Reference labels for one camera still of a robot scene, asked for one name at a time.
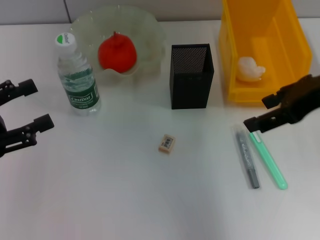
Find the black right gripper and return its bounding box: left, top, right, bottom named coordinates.
left=243, top=73, right=320, bottom=134

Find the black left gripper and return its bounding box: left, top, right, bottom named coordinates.
left=0, top=79, right=55, bottom=159

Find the white paper ball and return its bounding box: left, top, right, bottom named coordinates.
left=236, top=56, right=266, bottom=83

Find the mint green pen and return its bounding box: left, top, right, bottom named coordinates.
left=248, top=131, right=289, bottom=191

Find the clear green-label water bottle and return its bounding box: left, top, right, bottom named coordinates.
left=54, top=31, right=102, bottom=117

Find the grey pen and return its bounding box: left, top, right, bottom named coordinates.
left=232, top=124, right=261, bottom=190

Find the red orange fruit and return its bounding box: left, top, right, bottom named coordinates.
left=97, top=31, right=138, bottom=74

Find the beige eraser with barcode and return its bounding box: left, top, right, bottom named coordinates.
left=158, top=133, right=176, bottom=155

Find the black mesh pen holder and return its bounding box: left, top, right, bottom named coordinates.
left=169, top=43, right=215, bottom=110

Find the clear wavy glass fruit bowl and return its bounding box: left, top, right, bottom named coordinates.
left=69, top=5, right=167, bottom=86

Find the yellow plastic bin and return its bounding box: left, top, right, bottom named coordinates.
left=218, top=0, right=313, bottom=104

